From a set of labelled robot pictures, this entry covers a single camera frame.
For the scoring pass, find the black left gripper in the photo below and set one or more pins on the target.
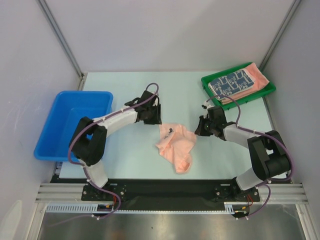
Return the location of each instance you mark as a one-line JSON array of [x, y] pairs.
[[156, 119]]

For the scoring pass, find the blue plastic bin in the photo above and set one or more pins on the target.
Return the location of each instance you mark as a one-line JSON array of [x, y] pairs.
[[66, 111]]

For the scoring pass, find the aluminium frame rail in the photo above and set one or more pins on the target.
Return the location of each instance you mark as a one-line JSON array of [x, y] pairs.
[[74, 192]]

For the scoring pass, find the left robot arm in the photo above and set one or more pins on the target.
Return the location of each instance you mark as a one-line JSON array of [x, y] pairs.
[[87, 145]]

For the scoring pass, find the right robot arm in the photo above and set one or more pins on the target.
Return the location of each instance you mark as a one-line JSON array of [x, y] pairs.
[[268, 155]]

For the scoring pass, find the green plastic tray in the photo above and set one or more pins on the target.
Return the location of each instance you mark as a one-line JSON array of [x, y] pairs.
[[226, 103]]

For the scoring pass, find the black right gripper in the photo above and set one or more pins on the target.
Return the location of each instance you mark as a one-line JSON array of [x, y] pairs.
[[201, 127]]

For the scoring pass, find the patterned blue white towel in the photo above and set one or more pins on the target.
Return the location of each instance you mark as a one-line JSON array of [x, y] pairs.
[[231, 84]]

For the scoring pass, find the white slotted cable duct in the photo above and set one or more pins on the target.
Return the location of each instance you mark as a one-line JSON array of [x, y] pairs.
[[103, 208]]

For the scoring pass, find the small pink cloth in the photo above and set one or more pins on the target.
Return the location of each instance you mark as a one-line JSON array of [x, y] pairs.
[[175, 145]]

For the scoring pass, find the pink towel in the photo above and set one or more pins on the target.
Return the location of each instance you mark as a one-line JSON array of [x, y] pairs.
[[257, 80]]

